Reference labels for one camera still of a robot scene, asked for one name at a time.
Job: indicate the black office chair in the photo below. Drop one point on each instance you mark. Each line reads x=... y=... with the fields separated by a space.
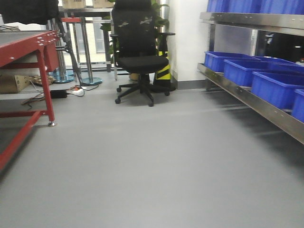
x=143 y=66

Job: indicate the steel stanchion post right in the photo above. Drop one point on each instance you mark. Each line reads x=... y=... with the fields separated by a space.
x=90 y=80

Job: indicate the yellow black traffic cone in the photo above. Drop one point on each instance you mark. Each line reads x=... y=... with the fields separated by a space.
x=162 y=77

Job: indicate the black power adapter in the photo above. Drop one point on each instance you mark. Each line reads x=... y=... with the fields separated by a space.
x=57 y=94

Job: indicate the cardboard box under workbench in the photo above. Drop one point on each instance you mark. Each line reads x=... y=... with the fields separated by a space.
x=13 y=84

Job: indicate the steel shelving rack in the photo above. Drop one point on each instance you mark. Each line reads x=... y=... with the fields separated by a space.
x=285 y=23

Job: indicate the blue plastic bin nearest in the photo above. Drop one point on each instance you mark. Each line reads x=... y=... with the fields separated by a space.
x=298 y=107

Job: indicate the steel stanchion post left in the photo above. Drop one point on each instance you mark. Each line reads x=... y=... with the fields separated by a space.
x=61 y=75

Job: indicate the steel stanchion post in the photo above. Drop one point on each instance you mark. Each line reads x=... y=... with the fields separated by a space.
x=90 y=80
x=61 y=75

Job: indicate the white power strip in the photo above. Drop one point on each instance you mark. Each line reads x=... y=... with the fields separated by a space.
x=75 y=90

